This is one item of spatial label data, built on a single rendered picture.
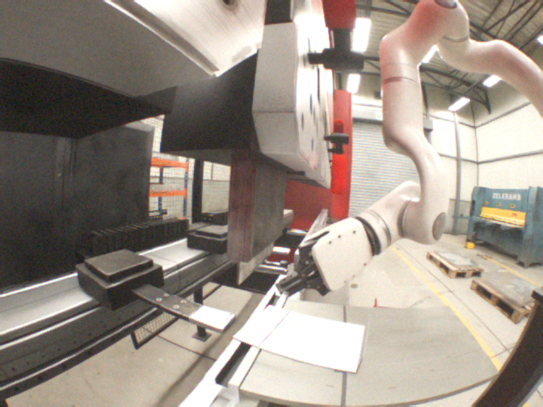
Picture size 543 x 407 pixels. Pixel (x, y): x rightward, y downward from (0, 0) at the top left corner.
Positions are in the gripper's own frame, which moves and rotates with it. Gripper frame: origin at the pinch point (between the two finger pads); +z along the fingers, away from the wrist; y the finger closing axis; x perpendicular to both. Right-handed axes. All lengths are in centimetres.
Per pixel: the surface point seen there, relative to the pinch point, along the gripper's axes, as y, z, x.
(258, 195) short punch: 17.3, 0.0, 15.0
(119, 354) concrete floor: -45, 122, -75
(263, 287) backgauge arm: -23, 6, -46
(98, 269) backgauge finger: 17.4, 23.3, 4.6
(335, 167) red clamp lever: 13.9, -14.3, 1.5
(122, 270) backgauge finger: 15.5, 20.2, 3.6
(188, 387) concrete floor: -71, 78, -55
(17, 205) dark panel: 38, 46, -2
